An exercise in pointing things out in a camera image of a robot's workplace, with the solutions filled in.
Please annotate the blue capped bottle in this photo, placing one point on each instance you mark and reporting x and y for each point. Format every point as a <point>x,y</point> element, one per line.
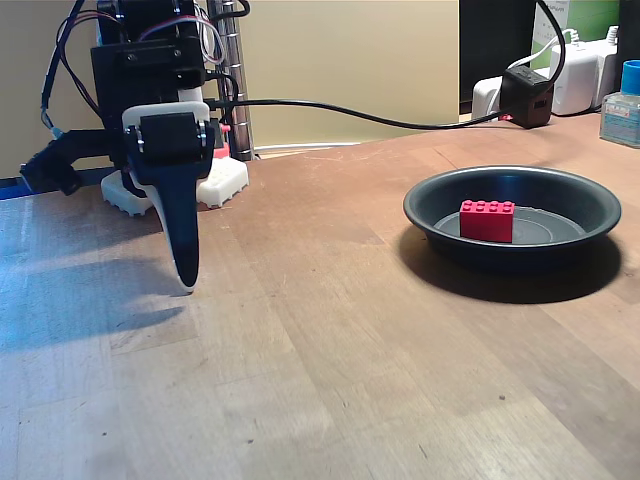
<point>622,117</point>

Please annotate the black power cube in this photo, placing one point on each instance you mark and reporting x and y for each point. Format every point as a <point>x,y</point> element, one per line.
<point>525,100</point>

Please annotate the white power adapter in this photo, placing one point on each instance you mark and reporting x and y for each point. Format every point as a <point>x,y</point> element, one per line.
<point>575,80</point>

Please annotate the black monitor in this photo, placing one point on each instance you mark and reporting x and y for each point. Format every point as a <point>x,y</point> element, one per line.
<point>495,40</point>

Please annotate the red black table clamp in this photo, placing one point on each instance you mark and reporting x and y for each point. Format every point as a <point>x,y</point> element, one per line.
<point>221,150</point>

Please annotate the chrome metal pole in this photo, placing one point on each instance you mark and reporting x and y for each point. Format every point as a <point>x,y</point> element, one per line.
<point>240,65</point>

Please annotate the black camera on bracket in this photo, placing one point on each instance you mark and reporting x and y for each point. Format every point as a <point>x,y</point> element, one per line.
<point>55,160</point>

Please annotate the red lego block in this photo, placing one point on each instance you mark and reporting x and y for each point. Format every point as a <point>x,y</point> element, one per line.
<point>487,225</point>

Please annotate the green and white box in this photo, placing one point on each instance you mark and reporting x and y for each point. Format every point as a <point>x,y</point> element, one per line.
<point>592,17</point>

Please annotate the dark round metal pan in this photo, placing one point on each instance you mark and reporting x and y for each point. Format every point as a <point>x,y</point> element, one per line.
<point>510,255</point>

